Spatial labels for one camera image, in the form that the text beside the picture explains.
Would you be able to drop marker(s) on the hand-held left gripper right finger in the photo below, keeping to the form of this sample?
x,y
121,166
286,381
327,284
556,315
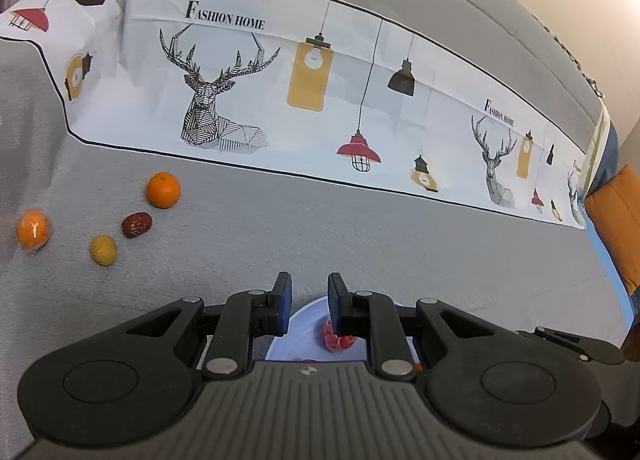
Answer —
x,y
336,305

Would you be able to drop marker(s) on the orange cushion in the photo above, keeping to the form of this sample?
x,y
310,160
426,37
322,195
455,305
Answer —
x,y
617,225

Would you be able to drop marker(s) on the blue plate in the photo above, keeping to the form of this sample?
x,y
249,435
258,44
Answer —
x,y
300,335

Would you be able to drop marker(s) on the plastic-wrapped orange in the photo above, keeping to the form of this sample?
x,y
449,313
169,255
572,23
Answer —
x,y
34,229

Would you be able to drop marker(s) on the yellow-green small fruit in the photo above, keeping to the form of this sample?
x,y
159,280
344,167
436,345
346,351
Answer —
x,y
103,250

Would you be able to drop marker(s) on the red date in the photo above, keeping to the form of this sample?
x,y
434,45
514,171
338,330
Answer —
x,y
136,225

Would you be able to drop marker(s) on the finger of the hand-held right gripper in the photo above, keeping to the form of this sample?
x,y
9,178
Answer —
x,y
565,342

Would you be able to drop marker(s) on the grey printed bed sheet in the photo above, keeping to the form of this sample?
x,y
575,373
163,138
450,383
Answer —
x,y
350,240

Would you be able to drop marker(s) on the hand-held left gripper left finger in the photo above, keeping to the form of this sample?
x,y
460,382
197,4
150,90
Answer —
x,y
282,302

